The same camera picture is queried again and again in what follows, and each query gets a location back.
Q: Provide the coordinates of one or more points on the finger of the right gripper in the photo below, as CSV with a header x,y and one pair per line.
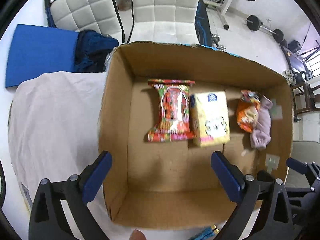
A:
x,y
297,166

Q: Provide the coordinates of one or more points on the black blue weight bench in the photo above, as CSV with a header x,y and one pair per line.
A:
x,y
202,25

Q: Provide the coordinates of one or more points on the grey table cloth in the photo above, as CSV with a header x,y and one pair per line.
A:
x,y
53,133

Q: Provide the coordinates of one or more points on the chrome dumbbell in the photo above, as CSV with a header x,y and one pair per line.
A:
x,y
216,41

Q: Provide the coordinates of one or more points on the blue snack packet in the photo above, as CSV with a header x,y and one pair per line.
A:
x,y
206,233

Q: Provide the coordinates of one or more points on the treadmill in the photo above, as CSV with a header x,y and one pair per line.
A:
x,y
296,63

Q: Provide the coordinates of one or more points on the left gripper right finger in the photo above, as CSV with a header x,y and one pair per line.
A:
x,y
243,190

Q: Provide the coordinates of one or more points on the lilac rolled socks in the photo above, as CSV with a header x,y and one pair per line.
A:
x,y
260,136

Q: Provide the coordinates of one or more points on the small barbell on floor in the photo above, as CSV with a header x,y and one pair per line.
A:
x,y
255,24

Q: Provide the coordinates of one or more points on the red snack packet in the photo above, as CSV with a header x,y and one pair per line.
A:
x,y
174,120

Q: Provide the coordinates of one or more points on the white chair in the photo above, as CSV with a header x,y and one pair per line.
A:
x,y
101,16
164,21

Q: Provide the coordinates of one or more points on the dark wooden chair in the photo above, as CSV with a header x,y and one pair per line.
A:
x,y
311,99

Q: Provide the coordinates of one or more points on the white chair left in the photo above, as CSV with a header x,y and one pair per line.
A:
x,y
101,16

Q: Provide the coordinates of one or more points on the orange cartoon snack bag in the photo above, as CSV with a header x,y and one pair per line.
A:
x,y
248,108

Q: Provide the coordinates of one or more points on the blue foam mat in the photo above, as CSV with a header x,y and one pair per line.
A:
x,y
36,50

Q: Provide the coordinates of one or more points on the white chair right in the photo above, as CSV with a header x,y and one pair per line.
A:
x,y
164,21

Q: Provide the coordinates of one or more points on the dark blue cloth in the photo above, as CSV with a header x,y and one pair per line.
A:
x,y
91,51

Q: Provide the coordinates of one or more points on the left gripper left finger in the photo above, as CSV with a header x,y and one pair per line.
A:
x,y
48,220

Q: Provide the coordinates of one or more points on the yellow tissue pack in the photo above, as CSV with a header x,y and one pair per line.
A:
x,y
209,118

